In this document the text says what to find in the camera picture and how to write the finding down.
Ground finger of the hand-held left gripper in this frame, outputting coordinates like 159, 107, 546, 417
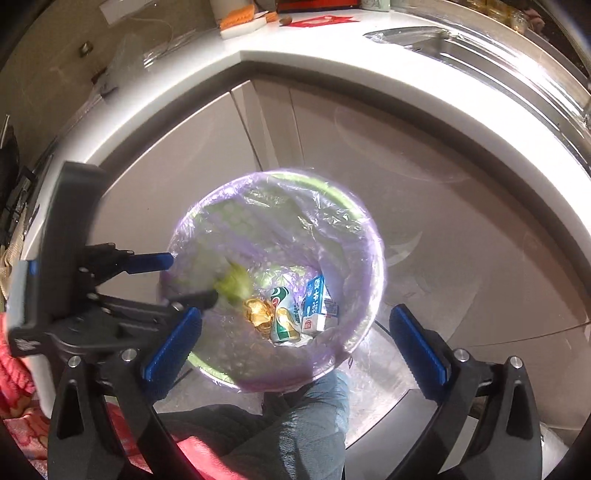
111, 251, 175, 274
99, 288, 219, 320

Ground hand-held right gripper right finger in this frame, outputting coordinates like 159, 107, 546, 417
388, 303, 543, 480

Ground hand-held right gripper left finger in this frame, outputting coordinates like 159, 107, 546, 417
47, 307, 204, 480

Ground green leaves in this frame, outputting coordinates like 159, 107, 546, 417
215, 262, 254, 303

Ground orange peel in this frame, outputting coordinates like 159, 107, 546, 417
244, 298, 277, 330

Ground crushed green drink can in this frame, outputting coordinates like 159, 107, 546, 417
269, 286, 308, 344

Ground blue milk carton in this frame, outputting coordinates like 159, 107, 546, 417
301, 274, 340, 335

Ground bin with purple bag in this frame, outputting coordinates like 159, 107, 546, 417
159, 170, 386, 393

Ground orange sponge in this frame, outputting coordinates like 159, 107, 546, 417
219, 13, 278, 40

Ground pink patterned clothing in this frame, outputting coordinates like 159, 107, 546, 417
0, 314, 51, 480

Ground beige cabinet door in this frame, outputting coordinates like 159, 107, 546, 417
252, 80, 591, 352
97, 90, 266, 259

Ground person's leg in jeans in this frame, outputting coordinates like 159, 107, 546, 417
157, 369, 352, 480

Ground clear plastic bag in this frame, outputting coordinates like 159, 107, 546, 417
99, 34, 185, 97

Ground stainless steel sink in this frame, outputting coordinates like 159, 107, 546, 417
362, 25, 591, 162

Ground red and black blender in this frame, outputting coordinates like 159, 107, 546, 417
276, 0, 361, 12

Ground white wall socket plate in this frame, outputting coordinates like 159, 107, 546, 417
99, 0, 141, 23

